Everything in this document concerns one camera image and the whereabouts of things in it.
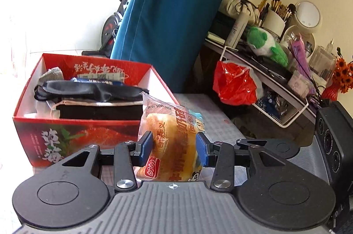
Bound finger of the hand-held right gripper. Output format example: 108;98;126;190
236;138;278;153

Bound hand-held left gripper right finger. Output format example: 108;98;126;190
196;133;279;193

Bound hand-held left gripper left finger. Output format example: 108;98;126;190
61;131;154;193

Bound packaged bread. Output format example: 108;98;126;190
136;92;206;182

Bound red cardboard box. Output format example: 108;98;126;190
12;53;180;167

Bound grey grid mat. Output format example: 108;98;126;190
99;93;249;182

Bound crumpled blue foil packet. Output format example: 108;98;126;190
255;92;286;117

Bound red vase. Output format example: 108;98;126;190
320;84;341;102

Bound red plastic bag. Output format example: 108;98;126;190
212;60;262;106

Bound clear plastic jar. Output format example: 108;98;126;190
288;70;312;98

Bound orange artificial flowers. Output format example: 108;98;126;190
332;48;353;94

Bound black satin eye mask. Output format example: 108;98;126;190
34;80;150;102

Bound clear glass bottle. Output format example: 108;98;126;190
309;39;337;80

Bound purple packet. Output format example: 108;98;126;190
288;38;317;95

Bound green plush toy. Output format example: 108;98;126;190
246;26;289;67

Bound yellow sticky note pad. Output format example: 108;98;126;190
207;32;228;44

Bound white spray bottle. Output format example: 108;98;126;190
226;12;249;48

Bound grey mesh pouch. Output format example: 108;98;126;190
38;68;64;84

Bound white brush holder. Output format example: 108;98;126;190
263;10;286;36

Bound exercise bike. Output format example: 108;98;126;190
82;0;138;58

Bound round white vanity mirror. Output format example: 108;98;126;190
292;1;323;36

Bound blue curtain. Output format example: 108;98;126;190
110;0;250;94

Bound bunch of makeup brushes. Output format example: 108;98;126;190
258;0;297;21

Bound white wire rack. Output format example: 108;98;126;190
219;45;309;128

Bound beige drawstring bag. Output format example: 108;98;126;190
219;0;261;23

